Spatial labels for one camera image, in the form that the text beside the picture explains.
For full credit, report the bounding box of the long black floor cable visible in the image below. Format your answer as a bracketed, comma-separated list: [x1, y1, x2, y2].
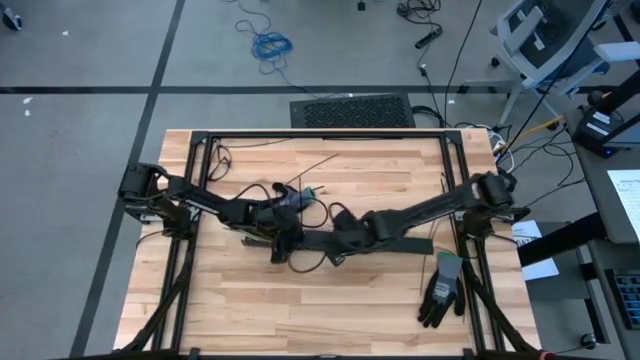
[442, 0, 485, 129]

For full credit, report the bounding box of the grey desk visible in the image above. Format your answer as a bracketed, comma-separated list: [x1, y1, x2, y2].
[564, 102, 640, 360]

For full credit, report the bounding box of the black keyboard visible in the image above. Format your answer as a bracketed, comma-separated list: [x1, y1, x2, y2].
[603, 268, 640, 331]

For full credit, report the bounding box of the blue coiled floor cable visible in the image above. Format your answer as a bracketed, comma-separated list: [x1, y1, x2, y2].
[223, 0, 331, 99]

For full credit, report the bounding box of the black box with blue light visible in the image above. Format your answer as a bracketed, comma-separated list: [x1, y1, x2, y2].
[572, 107, 632, 159]

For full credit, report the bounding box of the black perforated floor grate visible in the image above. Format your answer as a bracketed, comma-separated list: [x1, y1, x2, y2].
[289, 93, 417, 130]

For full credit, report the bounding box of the black power strip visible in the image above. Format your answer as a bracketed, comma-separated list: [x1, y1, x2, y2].
[413, 27, 444, 50]

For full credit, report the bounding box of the black tangled floor cable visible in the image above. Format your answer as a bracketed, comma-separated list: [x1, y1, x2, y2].
[396, 0, 442, 24]

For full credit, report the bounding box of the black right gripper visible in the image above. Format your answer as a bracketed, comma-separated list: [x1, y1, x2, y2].
[324, 208, 395, 268]

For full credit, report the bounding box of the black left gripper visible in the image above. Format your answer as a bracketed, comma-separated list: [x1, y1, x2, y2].
[256, 203, 306, 266]

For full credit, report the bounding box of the white lit laptop screen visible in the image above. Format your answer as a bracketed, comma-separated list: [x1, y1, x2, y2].
[606, 168, 640, 245]

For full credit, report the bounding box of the grey office chair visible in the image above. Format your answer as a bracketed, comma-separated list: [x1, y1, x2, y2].
[464, 0, 640, 129]

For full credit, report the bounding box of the yellow floor cable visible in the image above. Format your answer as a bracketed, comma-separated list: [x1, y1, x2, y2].
[502, 115, 565, 151]

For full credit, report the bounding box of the black desk beam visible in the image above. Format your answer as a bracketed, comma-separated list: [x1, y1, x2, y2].
[516, 212, 607, 268]

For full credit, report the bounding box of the black duct cover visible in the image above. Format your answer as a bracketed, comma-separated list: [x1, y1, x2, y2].
[299, 228, 435, 257]

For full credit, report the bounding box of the white paper sheet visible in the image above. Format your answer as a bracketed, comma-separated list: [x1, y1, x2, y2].
[510, 219, 561, 282]

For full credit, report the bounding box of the grey black work glove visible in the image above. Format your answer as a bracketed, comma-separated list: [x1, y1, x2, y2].
[417, 252, 467, 329]

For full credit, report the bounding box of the grey glove with green cuff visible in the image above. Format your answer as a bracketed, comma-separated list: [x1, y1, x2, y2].
[269, 182, 318, 214]

